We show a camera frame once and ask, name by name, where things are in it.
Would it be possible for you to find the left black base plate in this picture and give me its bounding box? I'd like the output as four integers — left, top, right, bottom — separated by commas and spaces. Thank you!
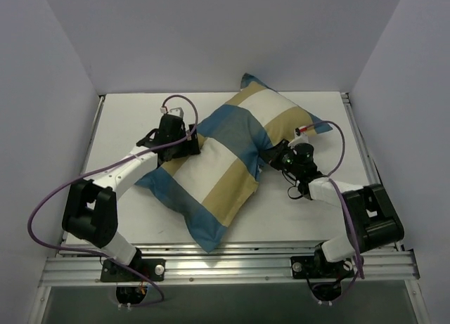
100, 258, 166, 283

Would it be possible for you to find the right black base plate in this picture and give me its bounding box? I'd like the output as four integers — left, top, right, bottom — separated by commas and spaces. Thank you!
290, 255, 355, 280

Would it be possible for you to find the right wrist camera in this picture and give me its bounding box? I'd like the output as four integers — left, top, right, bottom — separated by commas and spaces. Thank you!
288, 126, 309, 148

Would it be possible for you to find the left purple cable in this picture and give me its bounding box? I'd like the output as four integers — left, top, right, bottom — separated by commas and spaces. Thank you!
27, 94, 200, 308

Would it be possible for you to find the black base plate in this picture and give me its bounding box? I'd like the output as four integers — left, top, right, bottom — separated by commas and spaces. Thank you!
290, 255, 355, 280
100, 258, 166, 283

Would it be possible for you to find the left side aluminium rail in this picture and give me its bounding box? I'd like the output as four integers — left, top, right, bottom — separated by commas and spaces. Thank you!
80, 95, 105, 174

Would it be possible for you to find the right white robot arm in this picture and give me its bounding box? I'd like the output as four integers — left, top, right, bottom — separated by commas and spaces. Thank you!
260, 140, 404, 277

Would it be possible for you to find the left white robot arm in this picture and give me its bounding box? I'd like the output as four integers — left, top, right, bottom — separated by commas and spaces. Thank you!
62, 108, 200, 281

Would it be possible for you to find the aluminium mounting rail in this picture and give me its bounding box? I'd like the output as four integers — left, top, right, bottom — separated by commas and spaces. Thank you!
39, 241, 420, 287

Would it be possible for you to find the black thin wire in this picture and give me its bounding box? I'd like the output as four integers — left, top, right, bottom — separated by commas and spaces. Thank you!
283, 169, 309, 201

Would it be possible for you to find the right side aluminium rail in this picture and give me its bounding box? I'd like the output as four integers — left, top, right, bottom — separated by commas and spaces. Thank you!
340, 91, 405, 251

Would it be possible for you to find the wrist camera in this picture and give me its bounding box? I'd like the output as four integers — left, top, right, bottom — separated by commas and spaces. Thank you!
160, 106, 184, 119
288, 126, 309, 148

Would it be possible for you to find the blue beige checked pillowcase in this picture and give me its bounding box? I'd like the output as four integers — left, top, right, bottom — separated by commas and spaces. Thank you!
136, 74, 332, 252

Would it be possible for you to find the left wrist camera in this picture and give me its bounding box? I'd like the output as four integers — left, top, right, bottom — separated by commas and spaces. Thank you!
160, 106, 184, 119

